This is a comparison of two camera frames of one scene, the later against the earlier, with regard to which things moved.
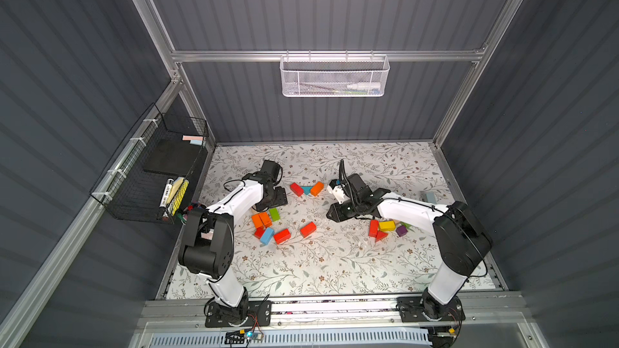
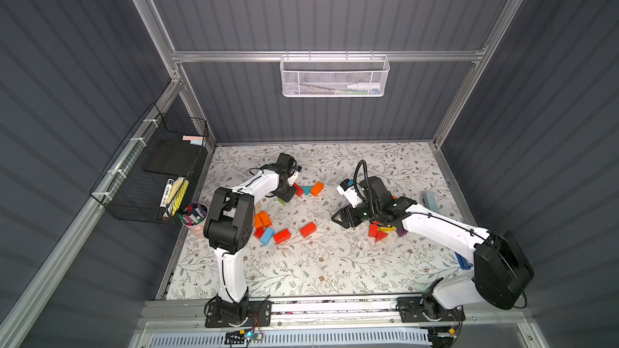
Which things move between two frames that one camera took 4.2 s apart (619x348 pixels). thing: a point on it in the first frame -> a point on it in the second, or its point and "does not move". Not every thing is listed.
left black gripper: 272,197 -> 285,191
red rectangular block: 308,229 does not move
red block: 297,189 does not move
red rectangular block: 282,236 does not move
